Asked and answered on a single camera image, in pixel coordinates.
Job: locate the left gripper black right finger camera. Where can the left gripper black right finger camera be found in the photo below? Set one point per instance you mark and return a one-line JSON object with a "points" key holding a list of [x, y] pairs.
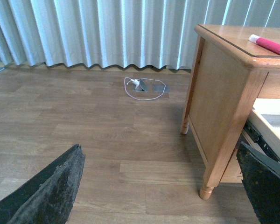
{"points": [[261, 180]]}

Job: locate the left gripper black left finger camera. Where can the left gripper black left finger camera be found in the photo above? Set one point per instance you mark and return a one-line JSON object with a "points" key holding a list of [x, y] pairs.
{"points": [[48, 197]]}

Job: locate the wooden drawer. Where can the wooden drawer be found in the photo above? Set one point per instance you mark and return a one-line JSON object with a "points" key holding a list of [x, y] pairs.
{"points": [[262, 127]]}

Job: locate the pink marker with clear cap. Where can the pink marker with clear cap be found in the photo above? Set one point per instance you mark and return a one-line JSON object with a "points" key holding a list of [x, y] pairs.
{"points": [[265, 43]]}

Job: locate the wooden nightstand cabinet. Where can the wooden nightstand cabinet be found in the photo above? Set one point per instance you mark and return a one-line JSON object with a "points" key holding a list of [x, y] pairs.
{"points": [[228, 74]]}

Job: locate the closed metal floor plate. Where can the closed metal floor plate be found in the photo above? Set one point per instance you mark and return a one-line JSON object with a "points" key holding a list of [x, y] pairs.
{"points": [[161, 88]]}

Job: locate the open metal floor socket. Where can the open metal floor socket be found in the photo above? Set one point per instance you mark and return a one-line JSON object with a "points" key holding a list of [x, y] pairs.
{"points": [[139, 85]]}

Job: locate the white pleated curtain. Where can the white pleated curtain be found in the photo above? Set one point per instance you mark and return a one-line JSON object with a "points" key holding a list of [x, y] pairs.
{"points": [[118, 32]]}

